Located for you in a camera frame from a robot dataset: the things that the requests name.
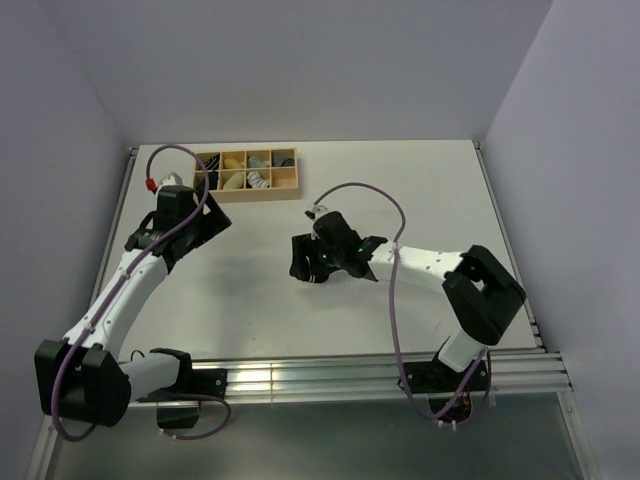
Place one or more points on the dark grey rolled socks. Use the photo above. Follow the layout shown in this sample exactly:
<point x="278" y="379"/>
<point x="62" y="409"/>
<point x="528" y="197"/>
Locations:
<point x="281" y="160"/>

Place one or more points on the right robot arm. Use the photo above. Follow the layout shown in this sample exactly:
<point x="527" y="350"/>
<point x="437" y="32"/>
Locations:
<point x="482" y="293"/>

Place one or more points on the grey yellow rolled socks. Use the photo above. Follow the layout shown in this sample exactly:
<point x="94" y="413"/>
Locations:
<point x="255" y="162"/>

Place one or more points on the wooden compartment box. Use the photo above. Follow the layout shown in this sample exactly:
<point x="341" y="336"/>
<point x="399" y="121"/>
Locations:
<point x="284" y="182"/>

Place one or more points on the dark teal rolled socks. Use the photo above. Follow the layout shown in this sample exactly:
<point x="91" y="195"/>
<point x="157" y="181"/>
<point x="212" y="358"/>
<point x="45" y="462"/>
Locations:
<point x="211" y="176"/>

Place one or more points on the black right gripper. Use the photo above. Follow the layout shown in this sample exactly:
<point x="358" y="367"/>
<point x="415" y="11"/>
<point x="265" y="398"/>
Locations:
<point x="318" y="241"/>

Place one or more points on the cream rolled socks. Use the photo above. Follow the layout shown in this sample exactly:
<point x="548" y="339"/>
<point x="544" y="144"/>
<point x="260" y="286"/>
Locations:
<point x="235" y="182"/>

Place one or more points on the black striped rolled socks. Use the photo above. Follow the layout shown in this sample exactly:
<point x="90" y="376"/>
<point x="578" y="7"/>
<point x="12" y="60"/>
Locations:
<point x="212" y="163"/>

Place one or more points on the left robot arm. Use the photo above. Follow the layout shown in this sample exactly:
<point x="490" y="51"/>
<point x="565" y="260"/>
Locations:
<point x="79" y="376"/>

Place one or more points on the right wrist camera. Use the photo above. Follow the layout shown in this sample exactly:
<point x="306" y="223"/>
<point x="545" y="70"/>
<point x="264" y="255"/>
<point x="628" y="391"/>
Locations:
<point x="332" y="230"/>

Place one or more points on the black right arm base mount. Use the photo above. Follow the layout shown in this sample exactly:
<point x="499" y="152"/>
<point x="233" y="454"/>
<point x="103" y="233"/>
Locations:
<point x="433" y="377"/>

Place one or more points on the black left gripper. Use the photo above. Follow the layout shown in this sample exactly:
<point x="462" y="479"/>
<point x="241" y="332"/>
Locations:
<point x="214" y="222"/>

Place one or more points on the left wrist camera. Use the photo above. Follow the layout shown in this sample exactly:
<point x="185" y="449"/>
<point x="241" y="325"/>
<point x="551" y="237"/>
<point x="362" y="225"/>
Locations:
<point x="175" y="202"/>

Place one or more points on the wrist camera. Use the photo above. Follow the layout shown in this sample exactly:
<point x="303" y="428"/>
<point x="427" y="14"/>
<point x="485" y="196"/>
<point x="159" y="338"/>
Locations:
<point x="332" y="230"/>
<point x="175" y="202"/>

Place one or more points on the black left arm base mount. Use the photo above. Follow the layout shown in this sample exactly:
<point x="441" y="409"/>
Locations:
<point x="210" y="382"/>

